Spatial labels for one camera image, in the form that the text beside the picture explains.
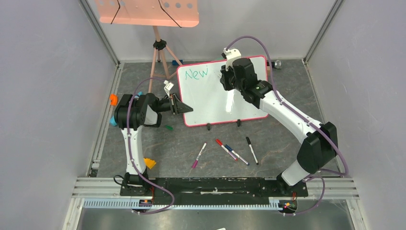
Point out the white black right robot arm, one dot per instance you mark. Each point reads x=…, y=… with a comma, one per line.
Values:
x=318, y=141

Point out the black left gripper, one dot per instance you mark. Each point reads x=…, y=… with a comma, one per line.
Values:
x=180, y=107

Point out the red marker pen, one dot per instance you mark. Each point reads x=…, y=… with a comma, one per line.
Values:
x=225, y=149

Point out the black marker pen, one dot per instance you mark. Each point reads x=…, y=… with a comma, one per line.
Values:
x=252, y=150

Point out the pink framed whiteboard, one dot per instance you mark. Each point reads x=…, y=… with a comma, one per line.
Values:
x=200, y=88

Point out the orange block at left rail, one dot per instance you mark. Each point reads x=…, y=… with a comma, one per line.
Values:
x=113, y=100

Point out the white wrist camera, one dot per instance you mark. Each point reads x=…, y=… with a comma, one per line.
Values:
x=167, y=87
x=230, y=55

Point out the blue block behind stand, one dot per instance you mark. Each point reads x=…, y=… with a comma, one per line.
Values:
x=175, y=63

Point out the large cyan toy marker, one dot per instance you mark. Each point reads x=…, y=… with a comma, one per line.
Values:
x=113, y=121

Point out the purple marker pen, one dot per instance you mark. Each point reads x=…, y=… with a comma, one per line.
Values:
x=198, y=156

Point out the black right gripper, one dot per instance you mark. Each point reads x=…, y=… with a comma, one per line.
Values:
x=227, y=80

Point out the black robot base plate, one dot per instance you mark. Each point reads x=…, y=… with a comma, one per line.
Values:
x=221, y=191

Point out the black flashlight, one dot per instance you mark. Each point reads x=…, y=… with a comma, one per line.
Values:
x=275, y=64

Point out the green marker cap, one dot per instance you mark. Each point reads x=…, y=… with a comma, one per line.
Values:
x=169, y=127

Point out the pink music stand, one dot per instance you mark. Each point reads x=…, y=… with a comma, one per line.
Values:
x=155, y=14

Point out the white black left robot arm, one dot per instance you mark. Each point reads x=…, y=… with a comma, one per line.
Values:
x=132, y=114

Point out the blue marker pen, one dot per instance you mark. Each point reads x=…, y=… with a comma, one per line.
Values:
x=237, y=155

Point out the yellow orange stepped block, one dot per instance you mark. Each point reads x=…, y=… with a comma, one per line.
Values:
x=149, y=163

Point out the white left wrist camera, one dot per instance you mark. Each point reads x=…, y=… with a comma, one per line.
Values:
x=167, y=87

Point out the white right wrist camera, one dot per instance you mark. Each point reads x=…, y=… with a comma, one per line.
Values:
x=230, y=55

